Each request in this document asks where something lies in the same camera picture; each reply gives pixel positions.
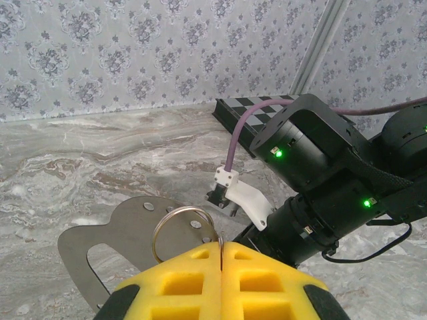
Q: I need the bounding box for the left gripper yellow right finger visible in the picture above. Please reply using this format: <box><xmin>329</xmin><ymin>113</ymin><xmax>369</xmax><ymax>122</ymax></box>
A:
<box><xmin>222</xmin><ymin>241</ymin><xmax>348</xmax><ymax>320</ymax></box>

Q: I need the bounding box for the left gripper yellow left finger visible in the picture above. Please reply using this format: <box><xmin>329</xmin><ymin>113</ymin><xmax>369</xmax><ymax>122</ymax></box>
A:
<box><xmin>94</xmin><ymin>241</ymin><xmax>224</xmax><ymax>320</ymax></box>

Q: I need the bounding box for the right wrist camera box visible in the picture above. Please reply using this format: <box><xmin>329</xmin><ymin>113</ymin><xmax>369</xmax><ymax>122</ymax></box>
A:
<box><xmin>204</xmin><ymin>166</ymin><xmax>276</xmax><ymax>231</ymax></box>

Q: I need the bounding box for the aluminium frame post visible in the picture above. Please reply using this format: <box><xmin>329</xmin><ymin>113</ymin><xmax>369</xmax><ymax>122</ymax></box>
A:
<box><xmin>289</xmin><ymin>0</ymin><xmax>348</xmax><ymax>97</ymax></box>

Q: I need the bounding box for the silver split keyring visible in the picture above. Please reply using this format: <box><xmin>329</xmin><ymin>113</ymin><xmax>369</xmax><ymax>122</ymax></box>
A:
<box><xmin>151</xmin><ymin>206</ymin><xmax>224</xmax><ymax>265</ymax></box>

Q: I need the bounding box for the black grey checkerboard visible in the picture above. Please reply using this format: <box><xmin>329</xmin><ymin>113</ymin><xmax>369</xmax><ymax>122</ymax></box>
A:
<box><xmin>212</xmin><ymin>93</ymin><xmax>301</xmax><ymax>151</ymax></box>

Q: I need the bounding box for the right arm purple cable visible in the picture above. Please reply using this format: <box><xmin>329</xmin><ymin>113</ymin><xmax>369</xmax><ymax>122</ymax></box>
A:
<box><xmin>224</xmin><ymin>97</ymin><xmax>427</xmax><ymax>174</ymax></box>

